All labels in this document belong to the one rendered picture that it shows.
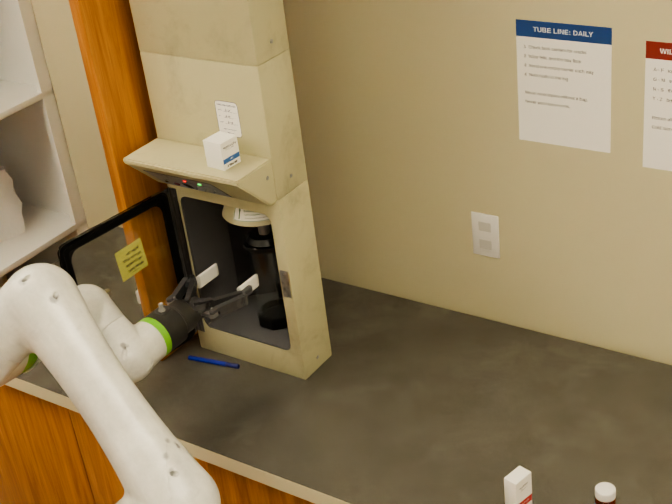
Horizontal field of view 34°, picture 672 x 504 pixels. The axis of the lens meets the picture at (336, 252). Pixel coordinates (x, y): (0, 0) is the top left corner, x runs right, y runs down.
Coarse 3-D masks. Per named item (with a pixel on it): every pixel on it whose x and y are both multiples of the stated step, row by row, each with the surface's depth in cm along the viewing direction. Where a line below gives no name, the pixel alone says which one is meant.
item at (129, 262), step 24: (144, 216) 246; (96, 240) 238; (120, 240) 243; (144, 240) 248; (72, 264) 234; (96, 264) 239; (120, 264) 245; (144, 264) 250; (168, 264) 256; (120, 288) 246; (144, 288) 252; (168, 288) 258; (144, 312) 254
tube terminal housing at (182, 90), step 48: (288, 48) 226; (192, 96) 233; (240, 96) 225; (288, 96) 229; (192, 144) 240; (240, 144) 232; (288, 144) 232; (192, 192) 247; (288, 192) 236; (288, 240) 239
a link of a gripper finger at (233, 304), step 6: (246, 294) 242; (228, 300) 240; (234, 300) 240; (240, 300) 241; (246, 300) 242; (216, 306) 239; (222, 306) 239; (228, 306) 240; (234, 306) 241; (240, 306) 242; (210, 312) 237; (216, 312) 238; (222, 312) 239; (228, 312) 240; (210, 318) 238; (216, 318) 238
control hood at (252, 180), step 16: (160, 144) 241; (176, 144) 240; (128, 160) 237; (144, 160) 235; (160, 160) 234; (176, 160) 233; (192, 160) 232; (256, 160) 228; (176, 176) 233; (192, 176) 228; (208, 176) 225; (224, 176) 223; (240, 176) 222; (256, 176) 225; (272, 176) 230; (208, 192) 240; (240, 192) 227; (256, 192) 226; (272, 192) 231
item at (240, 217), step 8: (224, 208) 250; (232, 208) 247; (224, 216) 249; (232, 216) 247; (240, 216) 245; (248, 216) 244; (256, 216) 244; (264, 216) 244; (240, 224) 245; (248, 224) 245; (256, 224) 244; (264, 224) 244
